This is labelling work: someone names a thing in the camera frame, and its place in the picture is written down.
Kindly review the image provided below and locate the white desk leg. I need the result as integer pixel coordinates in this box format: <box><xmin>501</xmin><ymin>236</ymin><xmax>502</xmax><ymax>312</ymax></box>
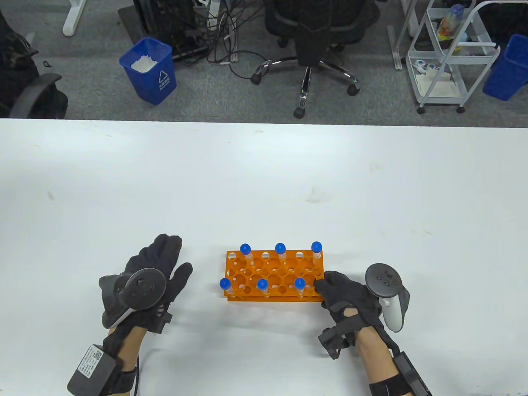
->
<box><xmin>63</xmin><ymin>0</ymin><xmax>87</xmax><ymax>37</ymax></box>
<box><xmin>387</xmin><ymin>0</ymin><xmax>429</xmax><ymax>71</ymax></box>

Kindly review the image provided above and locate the white folded sheet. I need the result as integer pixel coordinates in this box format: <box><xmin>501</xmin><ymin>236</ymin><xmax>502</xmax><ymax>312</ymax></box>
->
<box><xmin>415</xmin><ymin>70</ymin><xmax>462</xmax><ymax>99</ymax></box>

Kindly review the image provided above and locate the grey tracking controller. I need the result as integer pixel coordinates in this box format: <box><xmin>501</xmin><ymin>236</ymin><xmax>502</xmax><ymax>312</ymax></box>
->
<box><xmin>365</xmin><ymin>264</ymin><xmax>411</xmax><ymax>333</ymax></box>
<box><xmin>98</xmin><ymin>268</ymin><xmax>167</xmax><ymax>328</ymax></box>

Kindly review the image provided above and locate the plain blue bin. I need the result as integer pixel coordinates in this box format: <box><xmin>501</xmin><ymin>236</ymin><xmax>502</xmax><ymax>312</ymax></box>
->
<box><xmin>482</xmin><ymin>34</ymin><xmax>528</xmax><ymax>102</ymax></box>

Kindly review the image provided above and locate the white rolling cart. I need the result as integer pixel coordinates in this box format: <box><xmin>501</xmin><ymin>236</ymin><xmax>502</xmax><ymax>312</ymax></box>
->
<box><xmin>405</xmin><ymin>0</ymin><xmax>502</xmax><ymax>115</ymax></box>

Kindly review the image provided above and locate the white power strip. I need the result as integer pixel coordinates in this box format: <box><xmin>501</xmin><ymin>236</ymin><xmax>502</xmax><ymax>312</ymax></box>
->
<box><xmin>206</xmin><ymin>0</ymin><xmax>223</xmax><ymax>29</ymax></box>

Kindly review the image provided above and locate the black lattice frame module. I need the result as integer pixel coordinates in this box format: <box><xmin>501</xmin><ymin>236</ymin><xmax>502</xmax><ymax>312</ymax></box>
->
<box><xmin>392</xmin><ymin>352</ymin><xmax>433</xmax><ymax>396</ymax></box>

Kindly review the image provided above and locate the person's left hand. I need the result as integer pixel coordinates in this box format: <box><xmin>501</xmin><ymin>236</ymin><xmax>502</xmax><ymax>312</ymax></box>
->
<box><xmin>102</xmin><ymin>234</ymin><xmax>193</xmax><ymax>335</ymax></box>

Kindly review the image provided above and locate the tangle of black cables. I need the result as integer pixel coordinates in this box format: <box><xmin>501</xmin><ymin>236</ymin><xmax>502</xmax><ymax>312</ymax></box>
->
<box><xmin>194</xmin><ymin>0</ymin><xmax>266</xmax><ymax>81</ymax></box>

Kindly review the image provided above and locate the black box with white label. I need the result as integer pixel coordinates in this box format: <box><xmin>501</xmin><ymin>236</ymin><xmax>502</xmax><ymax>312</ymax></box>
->
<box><xmin>67</xmin><ymin>344</ymin><xmax>118</xmax><ymax>396</ymax></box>

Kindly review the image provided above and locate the orange test tube rack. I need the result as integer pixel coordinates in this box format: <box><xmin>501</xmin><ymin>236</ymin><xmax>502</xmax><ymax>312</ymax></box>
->
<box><xmin>224</xmin><ymin>250</ymin><xmax>325</xmax><ymax>303</ymax></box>

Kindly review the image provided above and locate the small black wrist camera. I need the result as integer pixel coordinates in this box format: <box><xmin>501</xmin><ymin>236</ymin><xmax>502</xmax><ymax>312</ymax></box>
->
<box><xmin>148</xmin><ymin>311</ymin><xmax>173</xmax><ymax>335</ymax></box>
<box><xmin>318</xmin><ymin>326</ymin><xmax>357</xmax><ymax>360</ymax></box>

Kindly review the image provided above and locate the colourful plastic bottle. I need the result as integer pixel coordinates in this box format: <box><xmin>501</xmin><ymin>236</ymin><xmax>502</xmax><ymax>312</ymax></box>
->
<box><xmin>436</xmin><ymin>4</ymin><xmax>465</xmax><ymax>42</ymax></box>

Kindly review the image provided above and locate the person's right hand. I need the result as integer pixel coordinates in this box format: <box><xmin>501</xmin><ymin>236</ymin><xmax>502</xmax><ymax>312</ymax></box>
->
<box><xmin>314</xmin><ymin>271</ymin><xmax>390</xmax><ymax>345</ymax></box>

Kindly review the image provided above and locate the blue bin with white symbol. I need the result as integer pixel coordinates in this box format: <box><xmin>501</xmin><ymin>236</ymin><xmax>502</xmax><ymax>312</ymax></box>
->
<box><xmin>119</xmin><ymin>37</ymin><xmax>177</xmax><ymax>106</ymax></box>

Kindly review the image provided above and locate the white crumpled paper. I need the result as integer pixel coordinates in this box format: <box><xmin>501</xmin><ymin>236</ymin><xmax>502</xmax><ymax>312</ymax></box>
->
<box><xmin>130</xmin><ymin>54</ymin><xmax>158</xmax><ymax>74</ymax></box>

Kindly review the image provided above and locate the black chair with grey armrest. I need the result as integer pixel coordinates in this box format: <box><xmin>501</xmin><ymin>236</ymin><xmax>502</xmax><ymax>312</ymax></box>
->
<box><xmin>0</xmin><ymin>8</ymin><xmax>69</xmax><ymax>120</ymax></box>

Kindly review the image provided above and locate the black computer tower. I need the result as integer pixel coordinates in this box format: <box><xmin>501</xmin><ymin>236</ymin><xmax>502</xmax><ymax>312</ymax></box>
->
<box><xmin>132</xmin><ymin>0</ymin><xmax>209</xmax><ymax>62</ymax></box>

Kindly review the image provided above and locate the person's left forearm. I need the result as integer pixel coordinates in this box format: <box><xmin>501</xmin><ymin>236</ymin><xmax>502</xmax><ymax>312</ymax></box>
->
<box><xmin>99</xmin><ymin>326</ymin><xmax>147</xmax><ymax>396</ymax></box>

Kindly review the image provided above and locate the black office chair chrome base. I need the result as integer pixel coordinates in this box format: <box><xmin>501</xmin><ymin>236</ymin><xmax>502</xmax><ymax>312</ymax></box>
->
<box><xmin>250</xmin><ymin>0</ymin><xmax>381</xmax><ymax>120</ymax></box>

